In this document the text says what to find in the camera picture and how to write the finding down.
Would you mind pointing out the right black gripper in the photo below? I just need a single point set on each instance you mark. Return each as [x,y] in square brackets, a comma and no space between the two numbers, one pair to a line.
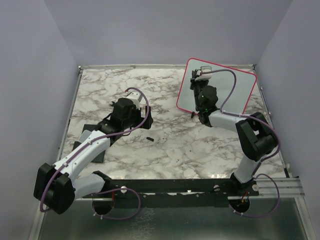
[193,82]

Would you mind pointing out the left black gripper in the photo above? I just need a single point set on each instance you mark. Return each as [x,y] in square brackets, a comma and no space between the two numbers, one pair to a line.
[141,119]

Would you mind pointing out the red framed whiteboard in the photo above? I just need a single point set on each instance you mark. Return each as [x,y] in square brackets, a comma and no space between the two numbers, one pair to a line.
[223,81]

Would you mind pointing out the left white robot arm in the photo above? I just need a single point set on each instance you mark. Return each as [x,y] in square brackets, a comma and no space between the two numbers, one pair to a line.
[58,185]

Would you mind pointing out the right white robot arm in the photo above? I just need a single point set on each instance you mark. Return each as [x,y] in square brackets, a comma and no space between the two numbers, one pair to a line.
[257,138]

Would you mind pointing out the grey whiteboard eraser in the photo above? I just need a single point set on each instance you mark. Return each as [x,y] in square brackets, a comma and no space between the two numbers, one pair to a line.
[86,135]

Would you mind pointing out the black foam pad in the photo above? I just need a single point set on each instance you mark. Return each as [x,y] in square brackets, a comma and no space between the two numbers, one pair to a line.
[91,151]

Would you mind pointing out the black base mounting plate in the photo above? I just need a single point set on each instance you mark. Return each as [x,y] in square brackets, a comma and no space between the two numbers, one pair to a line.
[184,193]

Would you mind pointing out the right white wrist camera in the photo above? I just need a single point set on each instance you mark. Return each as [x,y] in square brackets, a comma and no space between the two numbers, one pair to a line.
[203,73]

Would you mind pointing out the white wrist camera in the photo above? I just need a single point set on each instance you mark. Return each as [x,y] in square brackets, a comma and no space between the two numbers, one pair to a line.
[135,97]
[203,73]

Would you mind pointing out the blue handled pliers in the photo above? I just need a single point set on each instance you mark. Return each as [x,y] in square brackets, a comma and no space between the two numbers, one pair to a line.
[113,104]

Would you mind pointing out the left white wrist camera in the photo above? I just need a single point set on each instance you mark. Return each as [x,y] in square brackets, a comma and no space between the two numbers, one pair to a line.
[135,97]

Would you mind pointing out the aluminium table frame rail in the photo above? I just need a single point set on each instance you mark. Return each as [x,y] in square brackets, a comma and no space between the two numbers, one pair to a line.
[69,115]

